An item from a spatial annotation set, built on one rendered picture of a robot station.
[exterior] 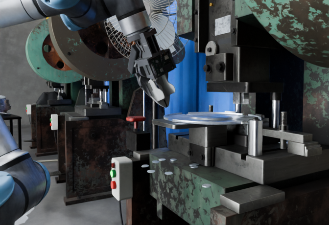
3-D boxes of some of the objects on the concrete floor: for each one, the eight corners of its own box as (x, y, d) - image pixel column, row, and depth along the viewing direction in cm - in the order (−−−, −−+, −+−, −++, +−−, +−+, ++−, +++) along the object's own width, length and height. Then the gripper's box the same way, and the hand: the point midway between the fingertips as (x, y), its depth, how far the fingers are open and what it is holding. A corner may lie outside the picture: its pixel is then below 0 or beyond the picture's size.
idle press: (29, 162, 334) (25, 11, 325) (19, 146, 417) (16, 26, 408) (144, 146, 416) (144, 26, 406) (117, 137, 499) (116, 36, 490)
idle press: (53, 220, 187) (47, -52, 178) (41, 178, 274) (36, -7, 265) (234, 184, 257) (236, -13, 248) (178, 159, 344) (179, 13, 335)
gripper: (132, 35, 65) (166, 117, 71) (163, 22, 69) (192, 100, 75) (118, 40, 73) (150, 114, 78) (146, 29, 77) (174, 99, 82)
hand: (163, 102), depth 79 cm, fingers closed
